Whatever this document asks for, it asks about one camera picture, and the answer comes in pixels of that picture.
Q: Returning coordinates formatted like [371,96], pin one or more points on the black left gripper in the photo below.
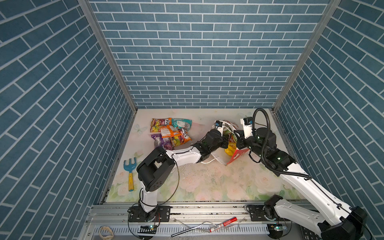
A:
[224,139]

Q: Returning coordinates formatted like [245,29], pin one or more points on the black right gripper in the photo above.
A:
[240,143]

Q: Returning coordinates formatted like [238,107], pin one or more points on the yellow corn chips packet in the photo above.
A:
[232,146]

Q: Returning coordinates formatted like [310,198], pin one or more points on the red white paper bag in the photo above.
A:
[219,154]

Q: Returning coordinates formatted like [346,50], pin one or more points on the orange fruit candy packet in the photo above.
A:
[180,139]

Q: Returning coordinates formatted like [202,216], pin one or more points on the teal red snack packet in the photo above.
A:
[182,123]

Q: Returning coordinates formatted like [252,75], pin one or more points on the purple snack packet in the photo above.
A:
[159,141]

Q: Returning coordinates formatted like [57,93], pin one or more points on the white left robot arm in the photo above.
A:
[154,170]

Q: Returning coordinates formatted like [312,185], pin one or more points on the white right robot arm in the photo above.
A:
[333,219]

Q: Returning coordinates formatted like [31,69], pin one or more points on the red marker pen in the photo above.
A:
[223,224]

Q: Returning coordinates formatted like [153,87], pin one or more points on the metal rod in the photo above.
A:
[198,227]

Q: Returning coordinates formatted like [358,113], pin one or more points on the black calculator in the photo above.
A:
[309,235]

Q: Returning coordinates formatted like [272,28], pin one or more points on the beige rubber band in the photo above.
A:
[106,233]

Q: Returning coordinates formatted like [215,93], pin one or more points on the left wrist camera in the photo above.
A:
[222,126]

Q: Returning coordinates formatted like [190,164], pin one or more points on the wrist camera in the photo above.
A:
[222,126]
[258,135]

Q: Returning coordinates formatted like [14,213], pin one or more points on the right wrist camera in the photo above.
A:
[258,135]

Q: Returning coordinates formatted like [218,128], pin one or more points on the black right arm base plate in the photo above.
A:
[258,214]

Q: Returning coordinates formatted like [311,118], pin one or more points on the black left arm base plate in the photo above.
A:
[158,214]

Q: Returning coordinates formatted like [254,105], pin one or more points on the aluminium front rail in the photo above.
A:
[183,216]

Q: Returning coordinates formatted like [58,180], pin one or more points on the aluminium corner frame post right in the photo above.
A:
[318,30]

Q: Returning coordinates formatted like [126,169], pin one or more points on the aluminium corner frame post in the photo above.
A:
[318,30]
[92,20]

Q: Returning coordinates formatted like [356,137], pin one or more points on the aluminium corner frame post left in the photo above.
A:
[92,20]

